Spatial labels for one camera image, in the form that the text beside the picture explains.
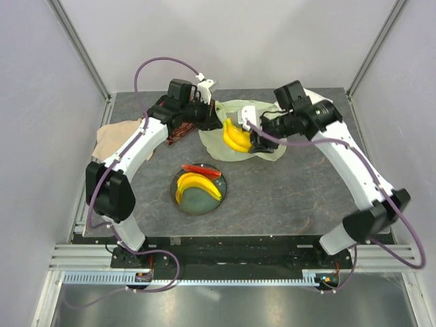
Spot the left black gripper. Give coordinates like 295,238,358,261
181,97,223,131

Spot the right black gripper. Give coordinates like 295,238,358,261
248,112,294,155

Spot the pale green plastic bag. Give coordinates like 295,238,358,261
198,99,286,162

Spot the yellow banana bunch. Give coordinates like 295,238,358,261
223,118,252,153
174,172,223,205

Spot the red watermelon slice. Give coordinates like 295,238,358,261
182,164,221,181

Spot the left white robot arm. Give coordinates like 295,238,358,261
85,79,223,268

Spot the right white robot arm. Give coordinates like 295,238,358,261
238,80,410,268

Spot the red plaid cloth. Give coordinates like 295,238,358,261
156,95,196,146

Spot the white folded towel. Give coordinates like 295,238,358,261
303,88,333,108

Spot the blue ceramic plate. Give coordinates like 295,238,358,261
170,163,228,215

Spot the beige cloth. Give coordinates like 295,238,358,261
92,119,142,161

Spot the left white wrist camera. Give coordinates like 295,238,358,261
196,73,218,104

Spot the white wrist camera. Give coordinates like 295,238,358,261
237,105,260,131
196,73,218,104

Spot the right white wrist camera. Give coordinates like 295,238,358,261
237,105,260,131

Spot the left aluminium frame post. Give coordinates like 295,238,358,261
47,0,112,103

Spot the aluminium frame post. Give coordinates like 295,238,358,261
47,0,112,103
346,0,409,101

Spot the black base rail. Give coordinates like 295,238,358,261
110,235,352,279

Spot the white slotted cable duct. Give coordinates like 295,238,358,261
63,270,327,287

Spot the right aluminium frame post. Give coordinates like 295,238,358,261
346,0,409,101

